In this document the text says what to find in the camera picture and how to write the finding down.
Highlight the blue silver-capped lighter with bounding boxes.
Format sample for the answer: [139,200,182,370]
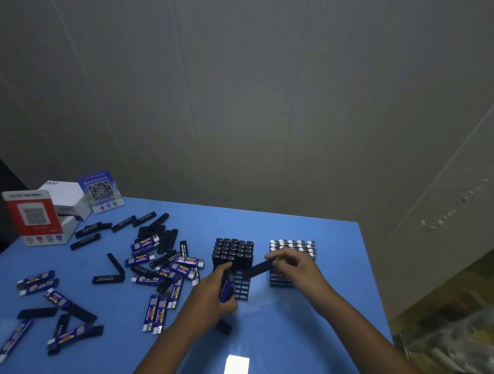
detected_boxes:
[218,278,235,304]

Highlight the crumpled clear plastic bags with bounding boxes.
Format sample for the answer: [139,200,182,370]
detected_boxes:
[393,300,494,374]

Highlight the red code sign stand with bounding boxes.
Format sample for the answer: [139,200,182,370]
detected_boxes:
[1,187,80,249]

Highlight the black grid tray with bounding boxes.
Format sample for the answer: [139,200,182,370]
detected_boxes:
[267,237,320,290]
[210,236,258,304]

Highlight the row of blue lighters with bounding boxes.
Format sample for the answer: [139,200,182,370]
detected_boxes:
[269,237,319,263]

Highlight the person's left forearm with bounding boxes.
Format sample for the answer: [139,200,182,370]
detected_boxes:
[115,309,208,374]

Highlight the white cardboard box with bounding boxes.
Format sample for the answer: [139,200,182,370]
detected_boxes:
[38,178,94,224]

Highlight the person's right forearm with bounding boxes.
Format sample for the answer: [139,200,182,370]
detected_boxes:
[317,287,425,374]

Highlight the person's right hand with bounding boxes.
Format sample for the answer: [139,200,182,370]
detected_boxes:
[264,245,335,316]

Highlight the person's left hand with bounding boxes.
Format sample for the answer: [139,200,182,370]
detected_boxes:
[181,261,240,333]

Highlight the blue code sign stand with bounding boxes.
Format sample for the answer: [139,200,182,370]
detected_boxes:
[77,170,126,216]

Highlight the row of black lighters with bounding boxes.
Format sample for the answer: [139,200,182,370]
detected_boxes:
[211,236,256,272]

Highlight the pile of mixed lighters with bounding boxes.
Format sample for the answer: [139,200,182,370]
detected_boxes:
[0,209,210,359]

